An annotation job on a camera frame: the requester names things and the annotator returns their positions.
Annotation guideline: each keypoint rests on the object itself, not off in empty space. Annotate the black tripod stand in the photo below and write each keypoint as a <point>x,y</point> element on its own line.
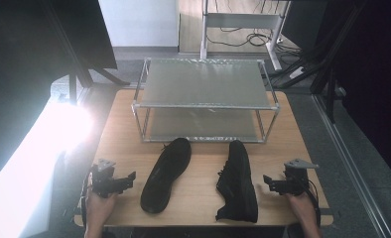
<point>329,62</point>

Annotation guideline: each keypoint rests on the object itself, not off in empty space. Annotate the person's left hand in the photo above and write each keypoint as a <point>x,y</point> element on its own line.
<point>99,205</point>

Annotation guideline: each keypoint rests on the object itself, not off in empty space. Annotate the white power strip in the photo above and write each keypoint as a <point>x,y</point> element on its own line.
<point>296,72</point>

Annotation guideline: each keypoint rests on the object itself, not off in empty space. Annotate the metal shoe rack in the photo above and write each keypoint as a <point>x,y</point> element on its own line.
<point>205,86</point>

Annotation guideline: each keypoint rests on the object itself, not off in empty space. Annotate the white softbox light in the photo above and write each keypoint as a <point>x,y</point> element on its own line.
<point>34,165</point>

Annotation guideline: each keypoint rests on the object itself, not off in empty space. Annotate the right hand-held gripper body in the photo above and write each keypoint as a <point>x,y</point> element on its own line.
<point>296,180</point>

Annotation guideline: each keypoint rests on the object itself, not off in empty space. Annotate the person's right hand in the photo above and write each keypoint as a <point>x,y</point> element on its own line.
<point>301,203</point>

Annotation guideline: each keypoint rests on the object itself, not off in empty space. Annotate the white metal stand frame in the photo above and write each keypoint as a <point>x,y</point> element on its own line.
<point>239,20</point>

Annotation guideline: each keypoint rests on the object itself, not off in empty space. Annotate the black shoe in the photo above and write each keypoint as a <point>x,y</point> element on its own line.
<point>166,175</point>
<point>238,185</point>

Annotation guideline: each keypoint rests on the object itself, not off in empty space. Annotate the dark curtain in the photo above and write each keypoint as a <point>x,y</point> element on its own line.
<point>378,82</point>

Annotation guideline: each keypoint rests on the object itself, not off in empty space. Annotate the black stand with panel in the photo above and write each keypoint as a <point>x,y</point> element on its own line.
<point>81,36</point>

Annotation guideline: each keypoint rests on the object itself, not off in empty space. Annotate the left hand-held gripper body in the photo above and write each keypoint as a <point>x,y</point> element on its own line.
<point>102,180</point>

